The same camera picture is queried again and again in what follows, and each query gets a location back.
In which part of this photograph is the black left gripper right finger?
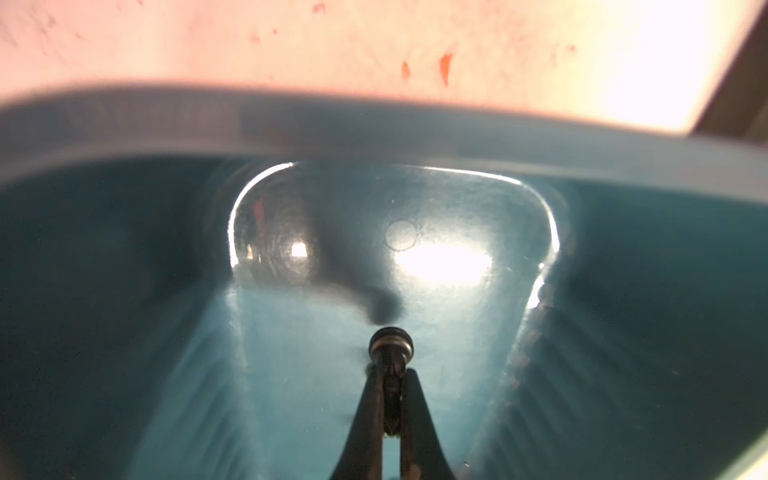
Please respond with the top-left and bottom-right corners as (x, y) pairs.
(400, 369), (455, 480)

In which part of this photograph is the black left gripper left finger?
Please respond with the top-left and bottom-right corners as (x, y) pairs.
(331, 366), (384, 480)

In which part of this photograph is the teal plastic tray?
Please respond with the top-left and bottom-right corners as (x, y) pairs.
(1, 86), (767, 479)

